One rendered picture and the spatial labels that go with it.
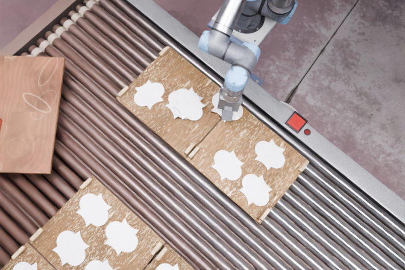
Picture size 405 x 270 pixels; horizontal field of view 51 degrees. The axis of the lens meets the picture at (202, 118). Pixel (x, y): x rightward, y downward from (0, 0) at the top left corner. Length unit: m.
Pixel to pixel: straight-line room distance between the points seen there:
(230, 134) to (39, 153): 0.79
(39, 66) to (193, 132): 0.71
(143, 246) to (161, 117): 0.55
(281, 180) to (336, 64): 1.53
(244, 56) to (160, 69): 0.55
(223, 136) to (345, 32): 1.75
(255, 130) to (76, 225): 0.84
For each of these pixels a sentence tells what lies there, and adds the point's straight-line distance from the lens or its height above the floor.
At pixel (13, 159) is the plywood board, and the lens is 1.82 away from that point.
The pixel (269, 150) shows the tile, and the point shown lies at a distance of 1.85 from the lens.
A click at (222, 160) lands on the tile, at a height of 0.94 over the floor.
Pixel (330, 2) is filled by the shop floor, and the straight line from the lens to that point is 3.44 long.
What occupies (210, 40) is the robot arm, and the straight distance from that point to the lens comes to 1.53.
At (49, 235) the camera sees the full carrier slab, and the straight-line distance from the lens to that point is 1.84.
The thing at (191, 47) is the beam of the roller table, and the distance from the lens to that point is 2.02.
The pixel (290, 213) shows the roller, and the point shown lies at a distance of 1.85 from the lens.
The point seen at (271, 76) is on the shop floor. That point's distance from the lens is 3.02.
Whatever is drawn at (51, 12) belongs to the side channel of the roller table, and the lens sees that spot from 2.15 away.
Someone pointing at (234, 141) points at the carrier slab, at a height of 0.94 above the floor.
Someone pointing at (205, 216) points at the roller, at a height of 0.92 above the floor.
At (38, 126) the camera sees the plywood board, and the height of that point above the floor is 1.04.
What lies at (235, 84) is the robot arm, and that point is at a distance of 1.44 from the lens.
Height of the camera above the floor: 2.70
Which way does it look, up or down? 72 degrees down
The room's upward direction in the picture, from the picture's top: 10 degrees clockwise
